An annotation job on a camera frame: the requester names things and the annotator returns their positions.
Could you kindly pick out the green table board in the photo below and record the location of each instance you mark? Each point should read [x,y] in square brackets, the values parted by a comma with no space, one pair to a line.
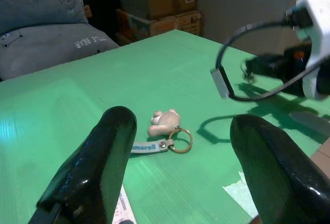
[180,79]

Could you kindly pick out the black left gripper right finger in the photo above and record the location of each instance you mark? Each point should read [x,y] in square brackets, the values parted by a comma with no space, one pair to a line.
[278,177]

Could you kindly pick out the brown printed cardboard box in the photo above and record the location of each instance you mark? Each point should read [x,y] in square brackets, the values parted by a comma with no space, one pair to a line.
[185,22]

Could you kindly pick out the grey pillow with bear print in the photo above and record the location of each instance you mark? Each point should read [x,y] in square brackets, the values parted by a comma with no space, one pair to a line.
[38,2]

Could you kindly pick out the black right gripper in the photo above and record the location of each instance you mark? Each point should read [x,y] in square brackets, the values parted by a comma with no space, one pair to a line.
[292,64]

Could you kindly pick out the white paper card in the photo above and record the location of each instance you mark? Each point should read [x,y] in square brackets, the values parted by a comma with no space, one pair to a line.
[123,208]

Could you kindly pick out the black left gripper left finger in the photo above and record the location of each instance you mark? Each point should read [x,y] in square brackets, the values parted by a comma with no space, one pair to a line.
[90,169]

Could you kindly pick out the white tape piece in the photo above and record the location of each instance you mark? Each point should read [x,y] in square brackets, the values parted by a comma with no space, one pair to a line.
[309,122]
[237,195]

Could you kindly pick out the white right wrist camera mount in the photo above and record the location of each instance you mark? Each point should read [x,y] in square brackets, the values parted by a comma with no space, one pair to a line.
[319,15]

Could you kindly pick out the orange printed cardboard box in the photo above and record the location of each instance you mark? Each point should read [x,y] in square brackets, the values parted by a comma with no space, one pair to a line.
[136,26]

